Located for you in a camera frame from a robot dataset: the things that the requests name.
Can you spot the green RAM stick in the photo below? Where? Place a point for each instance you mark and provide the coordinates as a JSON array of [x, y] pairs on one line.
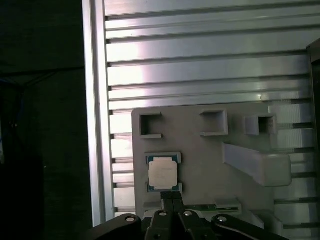
[[205, 207]]

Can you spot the grey parts rack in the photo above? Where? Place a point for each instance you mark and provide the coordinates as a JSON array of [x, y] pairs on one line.
[[200, 162]]

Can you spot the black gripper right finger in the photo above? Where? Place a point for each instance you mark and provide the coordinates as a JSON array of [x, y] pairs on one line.
[[190, 230]]

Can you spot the silver topped CPU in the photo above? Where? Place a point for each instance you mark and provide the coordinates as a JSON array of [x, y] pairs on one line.
[[162, 173]]

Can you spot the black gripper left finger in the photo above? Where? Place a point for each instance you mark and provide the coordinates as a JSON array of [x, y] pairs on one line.
[[160, 230]]

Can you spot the black PC case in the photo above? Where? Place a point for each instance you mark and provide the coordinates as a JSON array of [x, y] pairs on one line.
[[315, 55]]

